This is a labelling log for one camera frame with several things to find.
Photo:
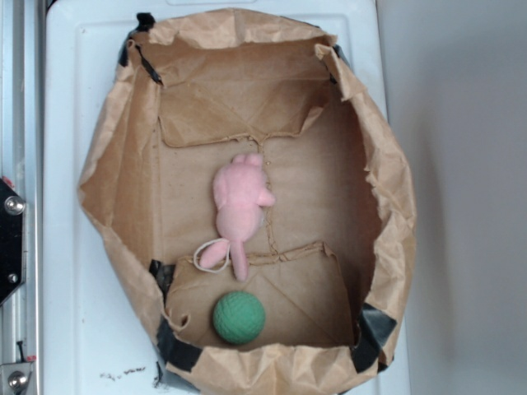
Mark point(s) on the pink plush bunny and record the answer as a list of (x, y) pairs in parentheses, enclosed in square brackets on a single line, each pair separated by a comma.
[(240, 194)]

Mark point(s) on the black metal bracket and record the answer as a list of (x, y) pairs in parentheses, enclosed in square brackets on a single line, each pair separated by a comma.
[(13, 255)]

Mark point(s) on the brown paper bag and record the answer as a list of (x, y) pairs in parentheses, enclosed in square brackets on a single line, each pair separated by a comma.
[(333, 261)]

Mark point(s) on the aluminium frame rail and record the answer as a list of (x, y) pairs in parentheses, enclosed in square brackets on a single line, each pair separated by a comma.
[(20, 371)]

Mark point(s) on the green textured ball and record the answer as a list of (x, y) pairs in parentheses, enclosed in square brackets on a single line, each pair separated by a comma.
[(238, 317)]

